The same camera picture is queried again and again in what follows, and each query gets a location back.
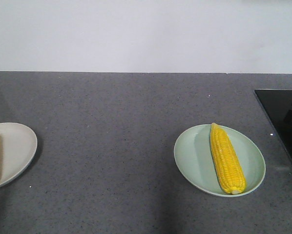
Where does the green round plate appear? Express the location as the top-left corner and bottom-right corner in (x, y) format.
(174, 124), (266, 197)

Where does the yellow corn cob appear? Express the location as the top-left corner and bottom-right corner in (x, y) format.
(209, 123), (246, 195)

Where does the white round plate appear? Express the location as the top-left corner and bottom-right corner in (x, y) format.
(0, 122), (38, 187)

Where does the black induction cooktop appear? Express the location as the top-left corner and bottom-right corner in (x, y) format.
(254, 89), (292, 161)

